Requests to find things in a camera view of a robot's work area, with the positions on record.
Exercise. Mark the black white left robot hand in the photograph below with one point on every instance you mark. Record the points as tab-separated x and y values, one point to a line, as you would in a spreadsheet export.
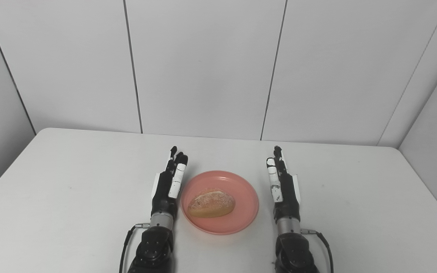
165	193

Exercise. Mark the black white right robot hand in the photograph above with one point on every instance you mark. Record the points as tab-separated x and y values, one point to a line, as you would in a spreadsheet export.
288	197

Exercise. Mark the pink round plate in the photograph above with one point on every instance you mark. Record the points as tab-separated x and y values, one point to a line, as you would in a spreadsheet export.
241	212

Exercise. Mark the golden bread roll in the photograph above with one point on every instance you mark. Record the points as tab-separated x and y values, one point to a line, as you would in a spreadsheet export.
211	203

